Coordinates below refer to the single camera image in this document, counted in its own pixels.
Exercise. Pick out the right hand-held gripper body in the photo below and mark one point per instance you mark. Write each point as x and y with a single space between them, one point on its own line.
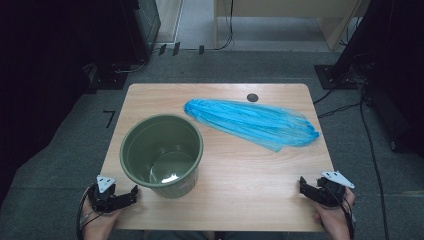
333 191

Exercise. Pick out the dark round table grommet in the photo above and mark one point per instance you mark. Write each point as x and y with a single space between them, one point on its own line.
252 97

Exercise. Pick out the green plastic bucket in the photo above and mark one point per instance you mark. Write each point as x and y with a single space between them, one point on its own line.
160 156

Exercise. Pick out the person's left hand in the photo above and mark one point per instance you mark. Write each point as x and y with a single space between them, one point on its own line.
98 225

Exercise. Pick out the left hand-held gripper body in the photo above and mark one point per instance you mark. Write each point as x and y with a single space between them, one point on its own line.
101 200

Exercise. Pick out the person's right hand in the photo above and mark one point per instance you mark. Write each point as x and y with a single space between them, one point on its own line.
335 221

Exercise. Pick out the blue plastic bag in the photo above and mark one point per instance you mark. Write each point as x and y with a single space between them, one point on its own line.
253 121

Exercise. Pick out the black stand base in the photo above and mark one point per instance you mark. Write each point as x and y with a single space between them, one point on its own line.
335 78

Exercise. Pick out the light wooden desk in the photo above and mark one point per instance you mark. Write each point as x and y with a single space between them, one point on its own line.
283 8

